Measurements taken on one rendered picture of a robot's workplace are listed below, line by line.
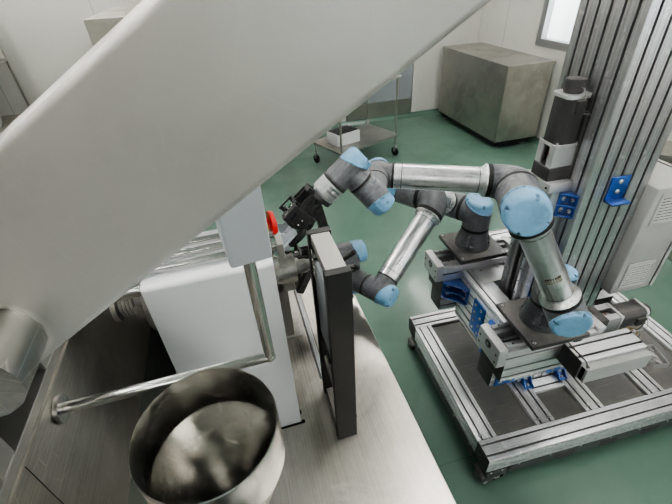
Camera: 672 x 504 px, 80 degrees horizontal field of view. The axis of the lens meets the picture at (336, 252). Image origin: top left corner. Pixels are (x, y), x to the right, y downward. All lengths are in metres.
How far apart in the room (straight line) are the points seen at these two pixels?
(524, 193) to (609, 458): 1.58
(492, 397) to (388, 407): 1.01
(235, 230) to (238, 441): 0.27
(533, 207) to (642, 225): 0.73
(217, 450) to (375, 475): 0.59
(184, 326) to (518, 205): 0.82
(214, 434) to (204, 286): 0.31
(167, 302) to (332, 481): 0.58
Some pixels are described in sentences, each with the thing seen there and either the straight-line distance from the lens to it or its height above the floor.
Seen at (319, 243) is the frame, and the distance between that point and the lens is 0.79.
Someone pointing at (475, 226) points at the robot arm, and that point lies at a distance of 1.81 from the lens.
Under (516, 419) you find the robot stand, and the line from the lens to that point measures 2.08.
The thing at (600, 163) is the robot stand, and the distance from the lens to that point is 1.53.
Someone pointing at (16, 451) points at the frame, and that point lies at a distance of 0.62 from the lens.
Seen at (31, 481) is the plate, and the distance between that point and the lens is 0.64.
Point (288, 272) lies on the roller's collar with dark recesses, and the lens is 0.87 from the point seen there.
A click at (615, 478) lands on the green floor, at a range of 2.35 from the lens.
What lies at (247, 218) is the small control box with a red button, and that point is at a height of 1.67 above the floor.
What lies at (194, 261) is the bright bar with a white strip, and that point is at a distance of 0.78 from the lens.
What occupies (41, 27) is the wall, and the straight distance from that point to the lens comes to 5.73.
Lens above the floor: 1.88
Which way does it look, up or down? 36 degrees down
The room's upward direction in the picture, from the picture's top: 3 degrees counter-clockwise
